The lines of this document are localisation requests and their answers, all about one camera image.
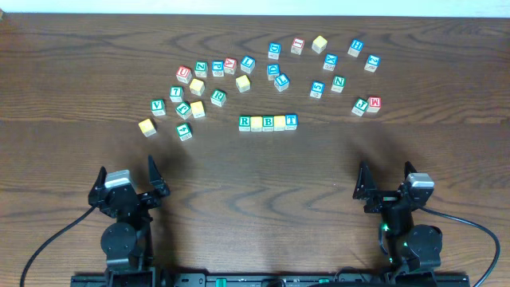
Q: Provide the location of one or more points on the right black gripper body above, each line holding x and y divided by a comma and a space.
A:
383, 197

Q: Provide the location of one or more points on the green J block right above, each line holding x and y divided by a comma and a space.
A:
359, 107

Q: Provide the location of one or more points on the blue L block upper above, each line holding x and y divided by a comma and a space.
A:
247, 64

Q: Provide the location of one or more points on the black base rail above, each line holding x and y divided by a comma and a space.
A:
350, 278

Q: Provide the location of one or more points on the blue l block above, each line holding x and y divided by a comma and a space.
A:
247, 64
281, 82

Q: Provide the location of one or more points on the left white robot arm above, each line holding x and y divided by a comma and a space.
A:
127, 243

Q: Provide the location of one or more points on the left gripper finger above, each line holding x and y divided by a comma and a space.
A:
98, 186
160, 187

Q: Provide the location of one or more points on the yellow G block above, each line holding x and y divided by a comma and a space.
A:
147, 127

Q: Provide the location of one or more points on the blue T block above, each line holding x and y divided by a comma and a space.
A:
291, 122

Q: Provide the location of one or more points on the yellow O block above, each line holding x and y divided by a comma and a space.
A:
279, 123
256, 123

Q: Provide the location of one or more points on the red M block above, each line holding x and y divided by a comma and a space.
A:
374, 104

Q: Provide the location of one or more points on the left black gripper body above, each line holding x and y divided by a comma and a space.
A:
140, 198

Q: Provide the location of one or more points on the green B block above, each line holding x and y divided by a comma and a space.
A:
268, 123

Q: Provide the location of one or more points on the yellow C block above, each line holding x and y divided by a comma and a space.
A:
197, 87

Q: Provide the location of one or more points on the yellow S block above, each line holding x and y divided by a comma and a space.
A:
243, 83

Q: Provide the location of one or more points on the red U block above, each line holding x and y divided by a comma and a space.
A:
184, 74

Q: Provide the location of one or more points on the blue P block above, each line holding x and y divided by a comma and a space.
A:
218, 68

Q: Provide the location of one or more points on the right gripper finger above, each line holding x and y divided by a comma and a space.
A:
409, 169
365, 185

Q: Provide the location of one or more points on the blue 2 block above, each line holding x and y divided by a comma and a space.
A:
372, 63

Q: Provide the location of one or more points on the green R block left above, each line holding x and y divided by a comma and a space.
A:
218, 97

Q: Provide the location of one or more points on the blue H block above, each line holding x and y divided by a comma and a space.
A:
355, 48

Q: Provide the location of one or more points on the green 4 block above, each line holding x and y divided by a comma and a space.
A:
184, 132

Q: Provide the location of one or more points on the green 7 block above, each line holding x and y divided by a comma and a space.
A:
176, 94

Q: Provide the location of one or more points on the green Z block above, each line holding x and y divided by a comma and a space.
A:
201, 69

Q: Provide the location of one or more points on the blue X block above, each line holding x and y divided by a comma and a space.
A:
330, 62

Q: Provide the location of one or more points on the blue 5 block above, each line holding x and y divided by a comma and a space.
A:
317, 89

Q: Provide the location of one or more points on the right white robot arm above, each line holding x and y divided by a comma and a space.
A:
412, 249

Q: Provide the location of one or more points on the yellow block top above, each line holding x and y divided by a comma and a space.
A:
319, 44

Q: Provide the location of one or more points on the yellow K block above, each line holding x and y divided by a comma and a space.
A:
197, 109

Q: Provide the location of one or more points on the blue L block lower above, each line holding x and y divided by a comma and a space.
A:
281, 82

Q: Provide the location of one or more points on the green J block left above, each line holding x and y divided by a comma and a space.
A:
183, 110

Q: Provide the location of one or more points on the red A block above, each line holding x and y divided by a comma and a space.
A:
230, 65

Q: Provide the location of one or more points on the green R block placed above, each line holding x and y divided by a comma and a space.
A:
244, 123

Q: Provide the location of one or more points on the blue D block lower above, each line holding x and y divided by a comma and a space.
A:
272, 71

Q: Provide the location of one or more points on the green N block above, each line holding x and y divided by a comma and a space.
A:
338, 84

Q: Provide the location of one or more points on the green j block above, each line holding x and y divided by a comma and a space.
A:
359, 107
183, 110

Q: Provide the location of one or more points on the green V block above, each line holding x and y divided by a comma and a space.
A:
158, 107

